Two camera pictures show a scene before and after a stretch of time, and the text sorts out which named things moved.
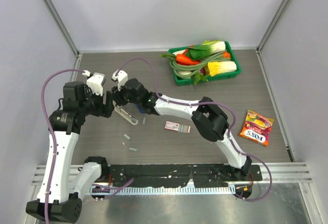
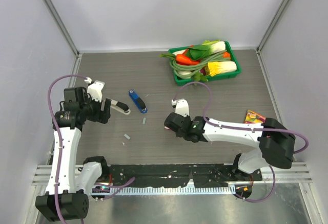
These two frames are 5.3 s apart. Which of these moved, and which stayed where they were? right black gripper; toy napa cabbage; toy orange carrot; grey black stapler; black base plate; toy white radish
Moved: grey black stapler; right black gripper
Stayed: black base plate; toy white radish; toy orange carrot; toy napa cabbage
